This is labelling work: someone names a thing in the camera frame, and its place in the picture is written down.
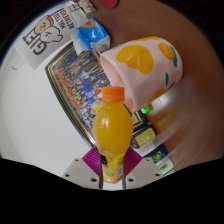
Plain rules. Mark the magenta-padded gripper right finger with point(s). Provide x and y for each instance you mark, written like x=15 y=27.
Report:
x=143 y=171

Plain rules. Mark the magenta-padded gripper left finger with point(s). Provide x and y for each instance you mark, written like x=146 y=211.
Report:
x=78 y=171

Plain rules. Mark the orange juice bottle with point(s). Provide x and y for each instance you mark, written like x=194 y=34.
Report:
x=112 y=130

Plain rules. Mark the framed group picture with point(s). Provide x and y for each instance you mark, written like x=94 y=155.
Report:
x=78 y=86

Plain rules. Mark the pink mug with orange prints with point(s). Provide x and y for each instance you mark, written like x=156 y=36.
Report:
x=146 y=70

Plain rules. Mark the blue tissue pack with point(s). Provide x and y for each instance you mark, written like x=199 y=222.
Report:
x=93 y=35

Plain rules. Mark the white paper gift bag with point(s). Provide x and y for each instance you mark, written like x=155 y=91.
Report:
x=43 y=38

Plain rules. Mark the small patterned packet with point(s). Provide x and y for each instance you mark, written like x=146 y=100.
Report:
x=87 y=6

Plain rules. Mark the round red coaster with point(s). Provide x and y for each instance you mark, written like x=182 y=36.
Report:
x=108 y=3

